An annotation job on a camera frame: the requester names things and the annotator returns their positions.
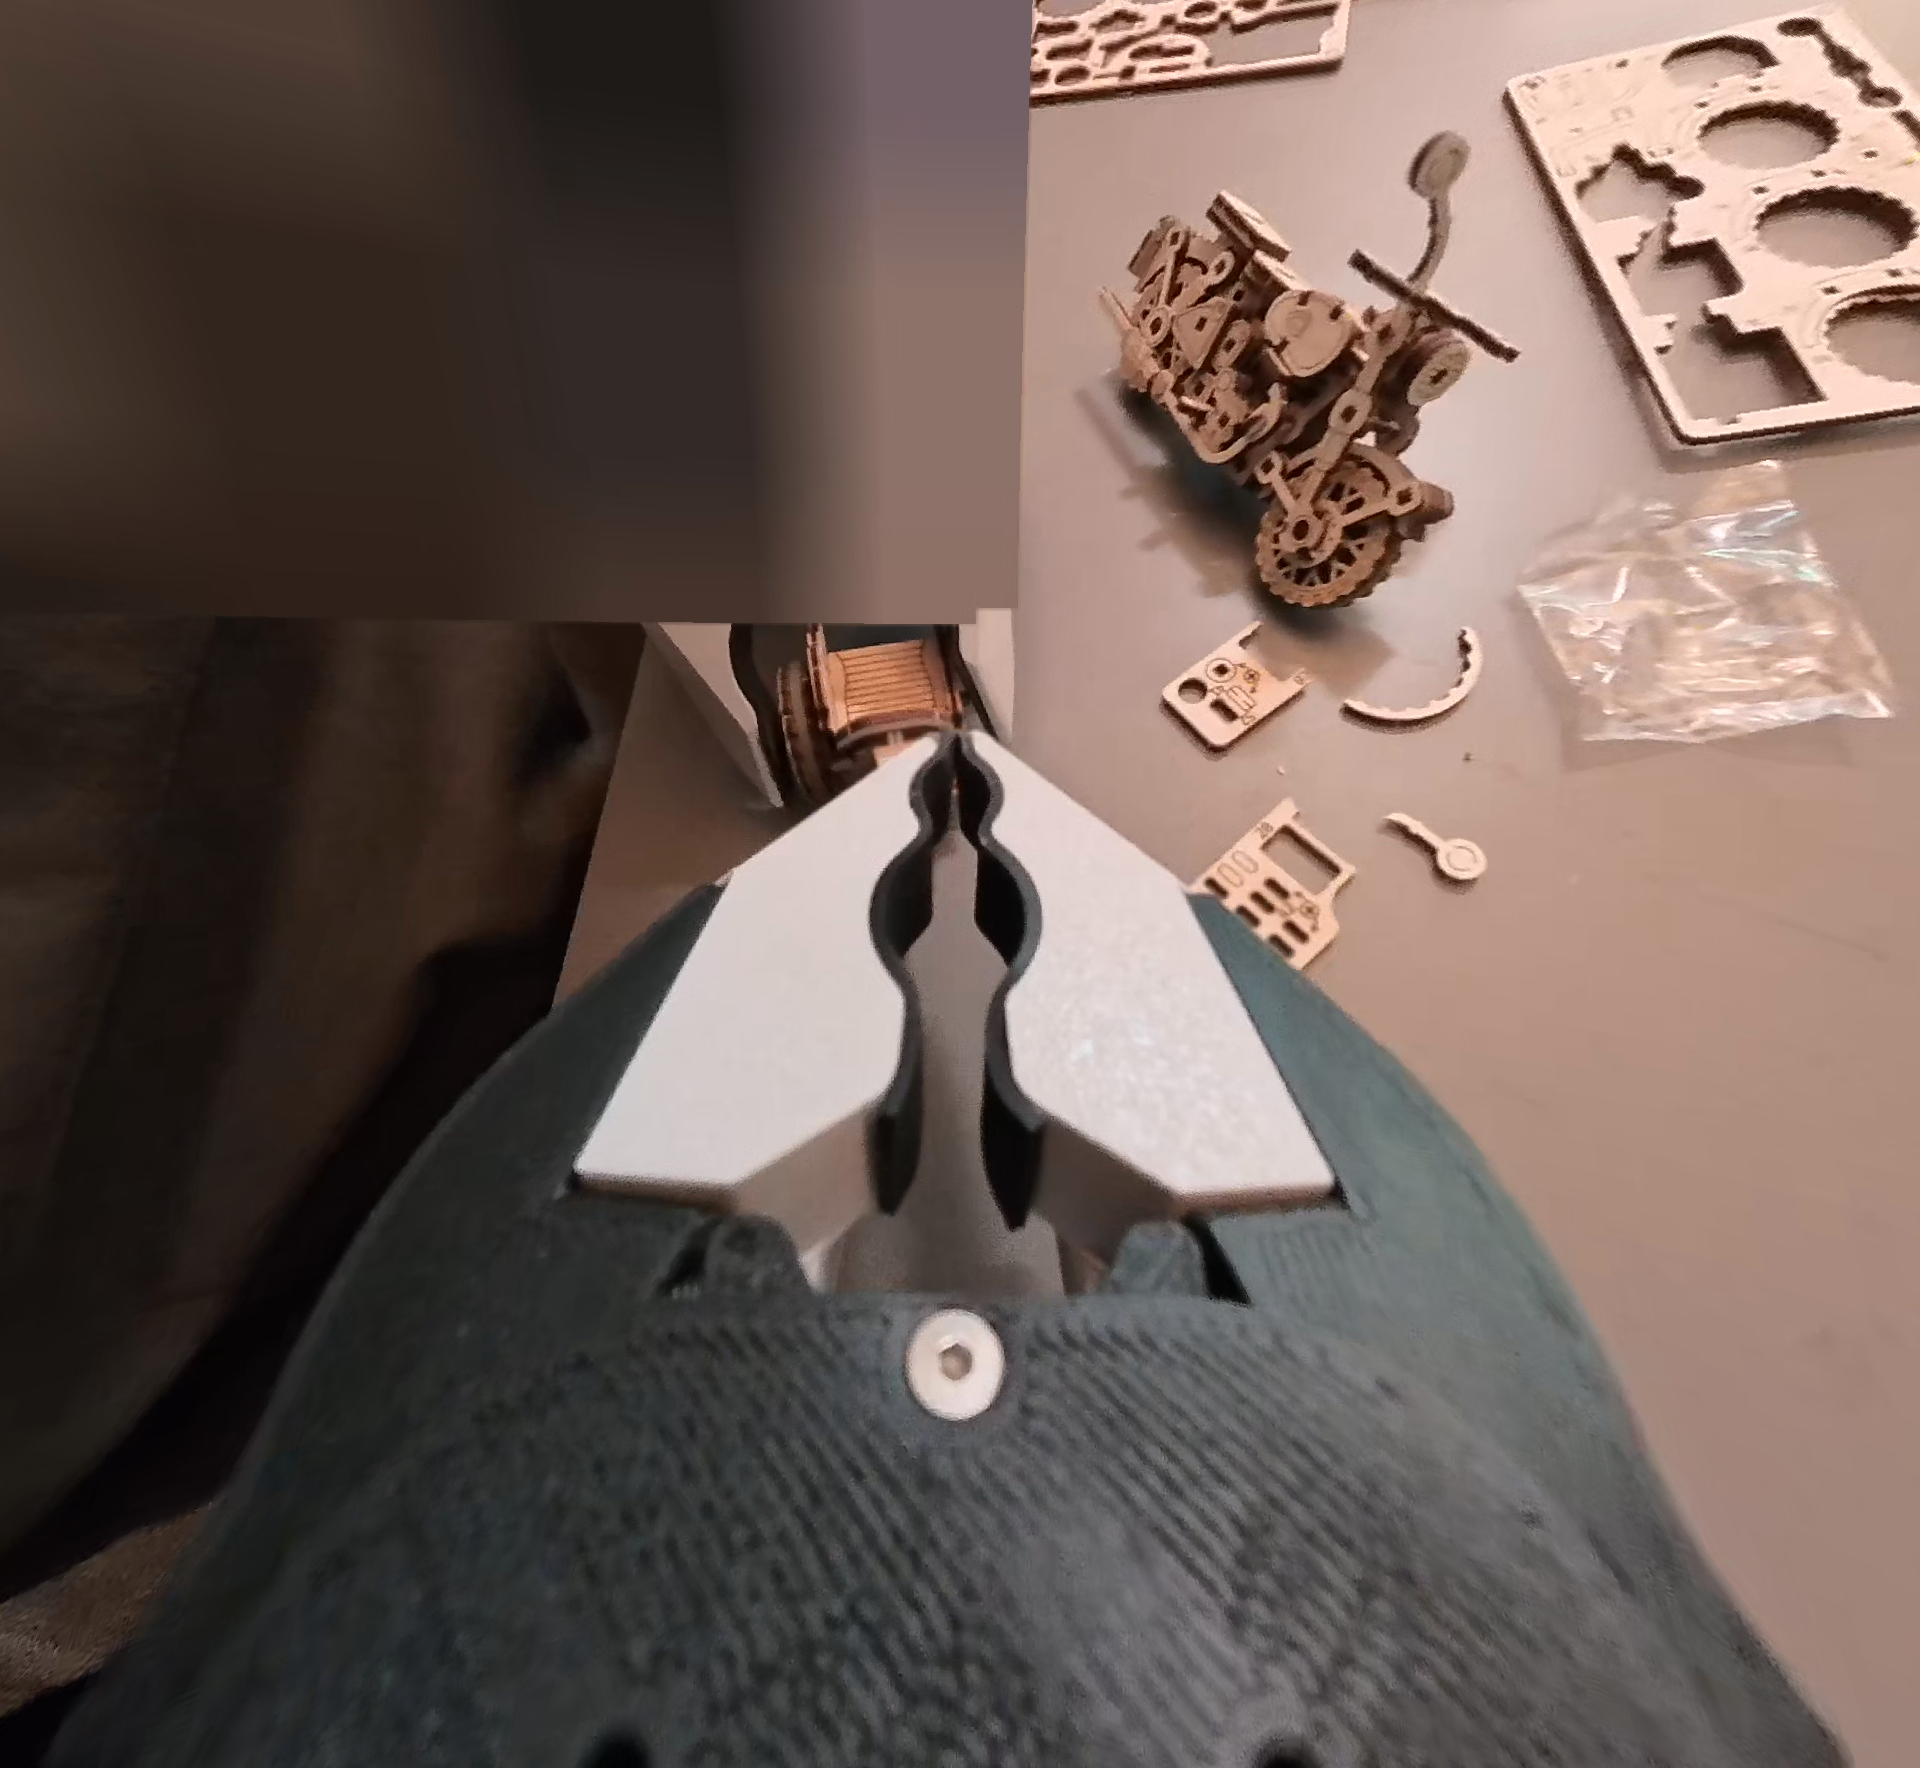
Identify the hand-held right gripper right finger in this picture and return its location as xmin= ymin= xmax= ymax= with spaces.
xmin=958 ymin=730 xmax=1341 ymax=1225

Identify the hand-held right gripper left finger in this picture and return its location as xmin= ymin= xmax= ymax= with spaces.
xmin=570 ymin=733 xmax=965 ymax=1219

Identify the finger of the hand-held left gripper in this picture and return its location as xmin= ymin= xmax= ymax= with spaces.
xmin=938 ymin=616 xmax=1022 ymax=746
xmin=639 ymin=620 xmax=815 ymax=814

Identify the wooden sidecar seat assembly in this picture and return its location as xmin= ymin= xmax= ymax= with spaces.
xmin=761 ymin=620 xmax=965 ymax=794

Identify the grey desk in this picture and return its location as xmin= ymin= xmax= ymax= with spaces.
xmin=563 ymin=0 xmax=1920 ymax=1744

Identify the wooden card with grid holes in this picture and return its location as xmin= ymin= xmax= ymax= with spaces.
xmin=1190 ymin=796 xmax=1360 ymax=970

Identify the wooden card with round hole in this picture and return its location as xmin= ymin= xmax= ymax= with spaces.
xmin=1159 ymin=620 xmax=1310 ymax=755

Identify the wooden key-shaped piece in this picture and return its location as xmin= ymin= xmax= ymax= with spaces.
xmin=1381 ymin=809 xmax=1490 ymax=889

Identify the wooden motorcycle model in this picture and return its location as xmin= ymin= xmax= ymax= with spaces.
xmin=1100 ymin=131 xmax=1528 ymax=616

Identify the wooden toothed arc piece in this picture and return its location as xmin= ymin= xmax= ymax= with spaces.
xmin=1341 ymin=622 xmax=1487 ymax=730

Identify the person's dark trouser leg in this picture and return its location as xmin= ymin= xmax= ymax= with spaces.
xmin=0 ymin=616 xmax=649 ymax=1658

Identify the clear plastic bag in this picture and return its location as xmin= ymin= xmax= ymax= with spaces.
xmin=1514 ymin=456 xmax=1899 ymax=746

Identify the wooden sheet with small cutouts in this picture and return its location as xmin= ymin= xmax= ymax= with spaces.
xmin=1028 ymin=0 xmax=1356 ymax=109

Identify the wooden sheet with large circles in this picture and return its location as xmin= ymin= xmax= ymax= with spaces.
xmin=1502 ymin=2 xmax=1920 ymax=453

